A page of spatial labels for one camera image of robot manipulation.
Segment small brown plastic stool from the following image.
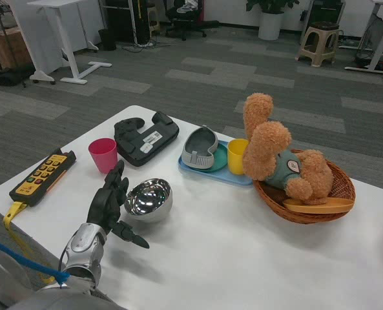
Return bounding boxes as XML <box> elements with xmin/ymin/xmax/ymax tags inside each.
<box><xmin>147</xmin><ymin>3</ymin><xmax>161</xmax><ymax>35</ymax></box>

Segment white panel standing desk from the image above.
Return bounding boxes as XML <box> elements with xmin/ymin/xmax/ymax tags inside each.
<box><xmin>8</xmin><ymin>0</ymin><xmax>113</xmax><ymax>86</ymax></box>

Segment orange plastic plate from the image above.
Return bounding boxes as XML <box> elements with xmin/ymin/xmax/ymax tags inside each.
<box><xmin>283</xmin><ymin>197</ymin><xmax>355</xmax><ymax>214</ymax></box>

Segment white power strip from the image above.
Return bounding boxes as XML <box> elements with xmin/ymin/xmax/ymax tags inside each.
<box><xmin>123</xmin><ymin>40</ymin><xmax>157</xmax><ymax>53</ymax></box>

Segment black floor bag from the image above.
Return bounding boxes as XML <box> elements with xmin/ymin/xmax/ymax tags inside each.
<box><xmin>0</xmin><ymin>66</ymin><xmax>37</xmax><ymax>88</ymax></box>

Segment grey shoe shaped dish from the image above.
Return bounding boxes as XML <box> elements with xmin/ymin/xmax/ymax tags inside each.
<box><xmin>181</xmin><ymin>125</ymin><xmax>220</xmax><ymax>171</ymax></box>

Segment yellow remote strap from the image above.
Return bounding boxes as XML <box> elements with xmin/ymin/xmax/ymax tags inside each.
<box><xmin>3</xmin><ymin>201</ymin><xmax>56</xmax><ymax>285</ymax></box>

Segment black game controller case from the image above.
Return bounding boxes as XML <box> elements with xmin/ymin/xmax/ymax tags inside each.
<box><xmin>113</xmin><ymin>110</ymin><xmax>181</xmax><ymax>168</ymax></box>

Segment yellow black remote control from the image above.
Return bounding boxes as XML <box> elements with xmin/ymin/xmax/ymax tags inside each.
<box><xmin>9</xmin><ymin>148</ymin><xmax>78</xmax><ymax>208</ymax></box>

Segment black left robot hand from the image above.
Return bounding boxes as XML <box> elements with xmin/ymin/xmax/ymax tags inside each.
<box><xmin>87</xmin><ymin>160</ymin><xmax>150</xmax><ymax>249</ymax></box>

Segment crumpled white clothes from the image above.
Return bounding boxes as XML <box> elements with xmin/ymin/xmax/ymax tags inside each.
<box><xmin>176</xmin><ymin>0</ymin><xmax>200</xmax><ymax>14</ymax></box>

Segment green plant in white pot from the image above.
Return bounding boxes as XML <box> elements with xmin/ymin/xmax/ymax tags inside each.
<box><xmin>245</xmin><ymin>0</ymin><xmax>300</xmax><ymax>41</ymax></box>

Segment yellow plastic cup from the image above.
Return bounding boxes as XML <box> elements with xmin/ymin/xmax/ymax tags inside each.
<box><xmin>227</xmin><ymin>138</ymin><xmax>251</xmax><ymax>176</ymax></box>

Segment grey robot torso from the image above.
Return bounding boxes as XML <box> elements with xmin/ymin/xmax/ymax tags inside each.
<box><xmin>10</xmin><ymin>284</ymin><xmax>128</xmax><ymax>310</ymax></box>

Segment black green equipment stack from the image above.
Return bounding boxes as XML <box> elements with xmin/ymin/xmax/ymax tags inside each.
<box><xmin>299</xmin><ymin>0</ymin><xmax>347</xmax><ymax>45</ymax></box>

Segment beige plastic stool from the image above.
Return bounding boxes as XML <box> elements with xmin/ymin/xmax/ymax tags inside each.
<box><xmin>295</xmin><ymin>21</ymin><xmax>341</xmax><ymax>68</ymax></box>

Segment blue rope with frayed end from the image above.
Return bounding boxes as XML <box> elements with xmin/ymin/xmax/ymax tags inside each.
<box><xmin>0</xmin><ymin>234</ymin><xmax>71</xmax><ymax>287</ymax></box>

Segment black tripod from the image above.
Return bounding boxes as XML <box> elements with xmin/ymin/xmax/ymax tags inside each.
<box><xmin>0</xmin><ymin>0</ymin><xmax>28</xmax><ymax>88</ymax></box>

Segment light blue plastic tray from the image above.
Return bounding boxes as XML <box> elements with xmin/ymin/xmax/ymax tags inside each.
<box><xmin>178</xmin><ymin>139</ymin><xmax>254</xmax><ymax>187</ymax></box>

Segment round wicker basket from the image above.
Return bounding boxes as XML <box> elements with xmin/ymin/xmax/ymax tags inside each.
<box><xmin>252</xmin><ymin>149</ymin><xmax>357</xmax><ymax>225</ymax></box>

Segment black computer tower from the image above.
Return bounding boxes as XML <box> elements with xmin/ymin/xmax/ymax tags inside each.
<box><xmin>105</xmin><ymin>0</ymin><xmax>152</xmax><ymax>45</ymax></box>

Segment brown teddy bear plush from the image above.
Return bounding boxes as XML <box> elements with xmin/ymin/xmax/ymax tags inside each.
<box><xmin>242</xmin><ymin>92</ymin><xmax>335</xmax><ymax>206</ymax></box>

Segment green plastic plate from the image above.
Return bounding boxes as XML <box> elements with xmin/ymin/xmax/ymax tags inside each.
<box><xmin>197</xmin><ymin>141</ymin><xmax>230</xmax><ymax>173</ymax></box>

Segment pink plastic cup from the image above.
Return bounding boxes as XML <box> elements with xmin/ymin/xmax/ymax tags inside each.
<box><xmin>88</xmin><ymin>138</ymin><xmax>119</xmax><ymax>175</ymax></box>

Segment black trash can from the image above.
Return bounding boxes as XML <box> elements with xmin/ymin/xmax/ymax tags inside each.
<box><xmin>98</xmin><ymin>28</ymin><xmax>118</xmax><ymax>52</ymax></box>

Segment brown wooden box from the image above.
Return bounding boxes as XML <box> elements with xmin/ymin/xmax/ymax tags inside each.
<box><xmin>0</xmin><ymin>27</ymin><xmax>34</xmax><ymax>70</ymax></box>

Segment black office chair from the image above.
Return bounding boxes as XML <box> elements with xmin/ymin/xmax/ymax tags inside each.
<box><xmin>165</xmin><ymin>0</ymin><xmax>221</xmax><ymax>41</ymax></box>

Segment shiny metal bowl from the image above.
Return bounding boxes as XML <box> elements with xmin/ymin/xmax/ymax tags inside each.
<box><xmin>123</xmin><ymin>178</ymin><xmax>174</xmax><ymax>225</ymax></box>

